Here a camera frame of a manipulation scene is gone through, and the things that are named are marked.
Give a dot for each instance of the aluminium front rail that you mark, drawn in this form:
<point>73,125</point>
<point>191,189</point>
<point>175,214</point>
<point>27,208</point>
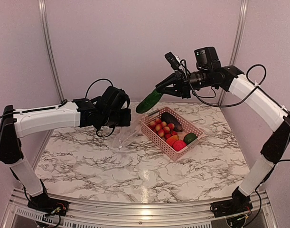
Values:
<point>99,214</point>

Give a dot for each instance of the left aluminium frame post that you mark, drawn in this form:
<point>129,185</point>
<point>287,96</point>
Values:
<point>49,49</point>

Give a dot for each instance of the dark purple eggplant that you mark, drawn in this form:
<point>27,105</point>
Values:
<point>170,119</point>

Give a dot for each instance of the aluminium frame post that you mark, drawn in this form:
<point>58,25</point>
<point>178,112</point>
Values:
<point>239,31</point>
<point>49,49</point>

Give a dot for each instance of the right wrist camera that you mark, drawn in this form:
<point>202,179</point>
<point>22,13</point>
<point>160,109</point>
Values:
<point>174,61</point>

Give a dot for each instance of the long green cucumber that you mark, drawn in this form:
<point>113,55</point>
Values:
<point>148,102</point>

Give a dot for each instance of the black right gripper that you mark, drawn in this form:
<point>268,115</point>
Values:
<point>182,83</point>

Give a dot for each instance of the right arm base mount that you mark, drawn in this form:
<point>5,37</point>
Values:
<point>237,204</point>

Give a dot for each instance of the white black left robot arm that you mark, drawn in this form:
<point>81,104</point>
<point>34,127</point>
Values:
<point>18,123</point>

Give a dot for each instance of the clear zip top bag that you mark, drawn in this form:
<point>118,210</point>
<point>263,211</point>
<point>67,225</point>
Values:
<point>128,134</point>

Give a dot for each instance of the orange red mango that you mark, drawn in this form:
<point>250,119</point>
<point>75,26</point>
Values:
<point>171,140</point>

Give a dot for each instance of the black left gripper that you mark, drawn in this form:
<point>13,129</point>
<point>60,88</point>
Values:
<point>126,120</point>

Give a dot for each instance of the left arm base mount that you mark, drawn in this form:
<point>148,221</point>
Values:
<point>47,204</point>

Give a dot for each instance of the right aluminium frame post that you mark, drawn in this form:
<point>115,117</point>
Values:
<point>239,31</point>

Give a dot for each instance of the pink perforated plastic basket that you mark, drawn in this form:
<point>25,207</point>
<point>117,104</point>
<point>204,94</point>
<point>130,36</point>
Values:
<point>187,127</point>

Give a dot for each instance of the pink red apple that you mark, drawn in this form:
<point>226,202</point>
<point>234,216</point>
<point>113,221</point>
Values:
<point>179,145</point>

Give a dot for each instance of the green bell pepper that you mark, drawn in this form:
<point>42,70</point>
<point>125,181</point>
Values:
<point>189,138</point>

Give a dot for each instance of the red yellow lychee bunch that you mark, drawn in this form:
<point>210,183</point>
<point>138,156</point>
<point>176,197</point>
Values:
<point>162,128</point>

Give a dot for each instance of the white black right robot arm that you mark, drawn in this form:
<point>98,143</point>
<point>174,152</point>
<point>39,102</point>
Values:
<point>233,80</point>

